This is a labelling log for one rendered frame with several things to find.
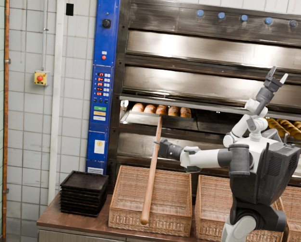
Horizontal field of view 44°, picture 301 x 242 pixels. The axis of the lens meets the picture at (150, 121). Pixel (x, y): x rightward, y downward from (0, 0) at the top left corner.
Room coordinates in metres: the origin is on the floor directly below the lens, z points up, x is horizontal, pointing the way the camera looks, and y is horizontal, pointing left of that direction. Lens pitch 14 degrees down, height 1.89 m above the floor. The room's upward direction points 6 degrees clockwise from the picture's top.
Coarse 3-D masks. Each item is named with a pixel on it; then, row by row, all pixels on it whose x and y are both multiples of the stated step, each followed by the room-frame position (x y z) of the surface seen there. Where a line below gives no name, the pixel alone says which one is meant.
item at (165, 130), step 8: (128, 128) 2.74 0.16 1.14; (136, 128) 2.74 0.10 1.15; (144, 128) 2.74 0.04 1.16; (152, 128) 2.74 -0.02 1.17; (168, 128) 2.74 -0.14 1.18; (176, 128) 2.77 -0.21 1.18; (192, 136) 2.72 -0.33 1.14; (200, 136) 2.72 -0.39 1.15; (208, 136) 2.72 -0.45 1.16; (216, 136) 2.71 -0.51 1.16; (224, 136) 2.71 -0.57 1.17; (288, 144) 2.69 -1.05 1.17; (296, 144) 2.69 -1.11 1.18
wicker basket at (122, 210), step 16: (128, 176) 2.68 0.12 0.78; (144, 176) 2.69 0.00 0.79; (160, 176) 2.69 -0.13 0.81; (176, 176) 2.69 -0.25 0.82; (128, 192) 2.65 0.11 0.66; (144, 192) 2.66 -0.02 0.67; (160, 192) 2.65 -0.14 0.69; (176, 192) 2.65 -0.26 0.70; (112, 208) 2.24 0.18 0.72; (128, 208) 2.53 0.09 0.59; (160, 208) 2.58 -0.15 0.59; (176, 208) 2.62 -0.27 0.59; (192, 208) 2.33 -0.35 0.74; (112, 224) 2.24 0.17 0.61; (128, 224) 2.24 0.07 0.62; (160, 224) 2.34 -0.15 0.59; (176, 224) 2.37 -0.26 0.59
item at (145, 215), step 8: (160, 120) 2.85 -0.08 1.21; (160, 128) 2.62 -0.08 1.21; (152, 160) 1.93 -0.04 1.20; (152, 168) 1.81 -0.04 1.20; (152, 176) 1.70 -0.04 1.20; (152, 184) 1.61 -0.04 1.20; (144, 200) 1.44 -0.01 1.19; (144, 208) 1.36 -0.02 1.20; (144, 216) 1.30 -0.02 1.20; (144, 224) 1.28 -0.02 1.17
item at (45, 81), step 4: (36, 72) 2.70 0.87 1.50; (40, 72) 2.71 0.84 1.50; (44, 72) 2.71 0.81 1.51; (48, 72) 2.73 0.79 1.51; (36, 76) 2.70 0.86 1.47; (48, 76) 2.73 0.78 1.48; (36, 80) 2.70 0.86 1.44; (44, 80) 2.70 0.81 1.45; (48, 80) 2.74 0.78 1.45; (36, 84) 2.71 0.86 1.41; (40, 84) 2.70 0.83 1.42; (44, 84) 2.70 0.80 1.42; (48, 84) 2.74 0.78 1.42
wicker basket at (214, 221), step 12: (204, 180) 2.67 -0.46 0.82; (216, 180) 2.67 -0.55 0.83; (228, 180) 2.67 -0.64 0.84; (204, 192) 2.65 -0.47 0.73; (216, 192) 2.65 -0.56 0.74; (228, 192) 2.65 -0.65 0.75; (204, 204) 2.62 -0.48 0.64; (216, 204) 2.62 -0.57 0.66; (228, 204) 2.63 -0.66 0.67; (276, 204) 2.44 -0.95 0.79; (204, 216) 2.53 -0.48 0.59; (216, 216) 2.56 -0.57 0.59; (204, 228) 2.36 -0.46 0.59; (216, 228) 2.22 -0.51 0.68; (216, 240) 2.22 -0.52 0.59; (252, 240) 2.20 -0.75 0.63; (264, 240) 2.29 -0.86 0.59; (276, 240) 2.28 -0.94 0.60
